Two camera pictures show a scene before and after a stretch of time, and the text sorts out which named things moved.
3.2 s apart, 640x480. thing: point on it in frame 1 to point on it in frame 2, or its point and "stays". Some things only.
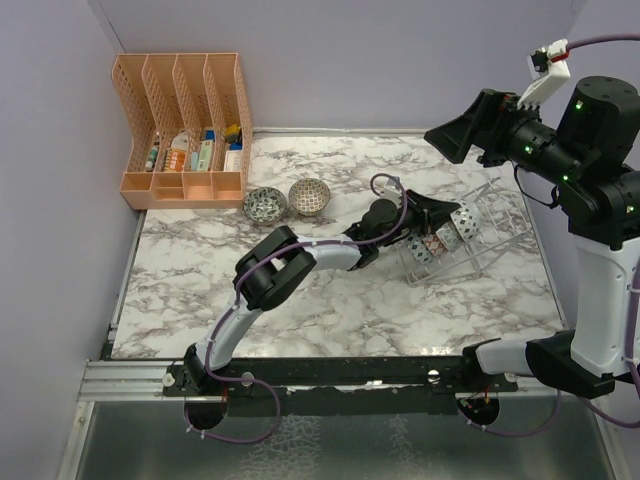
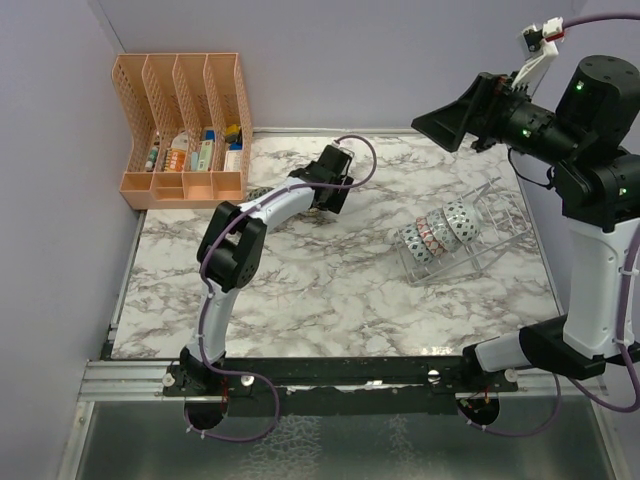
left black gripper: (428, 212) to (333, 203)
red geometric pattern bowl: (434, 244) stays
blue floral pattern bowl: (419, 249) stays
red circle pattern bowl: (466, 221) stays
